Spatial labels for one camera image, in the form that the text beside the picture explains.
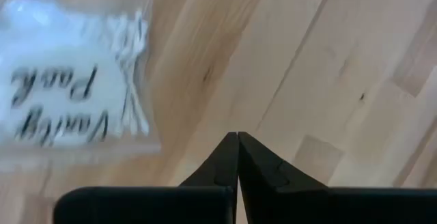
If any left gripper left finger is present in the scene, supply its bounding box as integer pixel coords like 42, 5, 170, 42
53, 131, 239, 224

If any vanity pack clear bag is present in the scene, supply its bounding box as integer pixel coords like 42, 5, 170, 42
0, 0, 162, 156

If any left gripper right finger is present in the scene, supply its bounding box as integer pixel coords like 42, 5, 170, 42
238, 131, 437, 224

